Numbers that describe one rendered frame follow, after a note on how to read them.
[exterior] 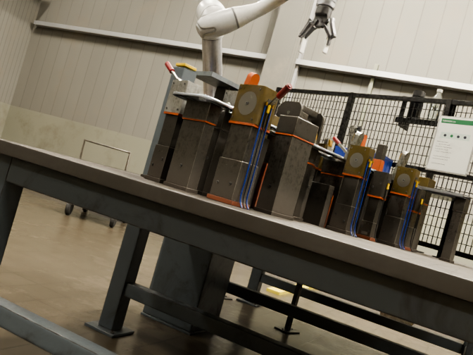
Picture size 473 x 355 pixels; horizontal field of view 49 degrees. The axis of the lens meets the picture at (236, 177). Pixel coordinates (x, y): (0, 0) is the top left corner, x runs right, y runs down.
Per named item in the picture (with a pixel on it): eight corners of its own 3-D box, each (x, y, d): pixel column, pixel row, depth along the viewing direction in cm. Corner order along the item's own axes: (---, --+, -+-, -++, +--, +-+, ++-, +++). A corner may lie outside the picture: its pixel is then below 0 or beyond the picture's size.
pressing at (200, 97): (211, 97, 154) (212, 92, 154) (165, 93, 169) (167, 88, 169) (413, 189, 251) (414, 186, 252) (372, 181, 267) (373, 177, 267)
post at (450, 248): (449, 263, 225) (467, 198, 226) (438, 259, 229) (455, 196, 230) (453, 263, 229) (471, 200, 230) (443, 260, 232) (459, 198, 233)
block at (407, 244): (410, 252, 229) (426, 189, 230) (386, 245, 237) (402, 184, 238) (417, 253, 234) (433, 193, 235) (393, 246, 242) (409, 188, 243)
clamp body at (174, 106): (158, 184, 176) (188, 80, 177) (138, 177, 184) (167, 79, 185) (174, 188, 181) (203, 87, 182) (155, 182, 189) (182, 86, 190)
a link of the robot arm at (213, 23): (232, 8, 231) (226, -1, 243) (194, 21, 231) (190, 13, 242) (240, 35, 239) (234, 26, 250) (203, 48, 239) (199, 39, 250)
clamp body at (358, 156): (350, 237, 196) (375, 148, 197) (325, 229, 204) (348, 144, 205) (360, 239, 201) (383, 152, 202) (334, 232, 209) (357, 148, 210)
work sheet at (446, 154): (466, 176, 269) (481, 119, 270) (424, 169, 285) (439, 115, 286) (467, 177, 271) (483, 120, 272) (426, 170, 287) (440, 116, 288)
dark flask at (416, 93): (414, 120, 303) (423, 89, 303) (402, 118, 308) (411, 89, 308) (420, 123, 308) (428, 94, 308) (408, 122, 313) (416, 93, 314)
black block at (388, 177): (375, 243, 212) (394, 173, 213) (354, 237, 219) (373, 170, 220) (381, 244, 216) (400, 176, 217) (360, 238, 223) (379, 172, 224)
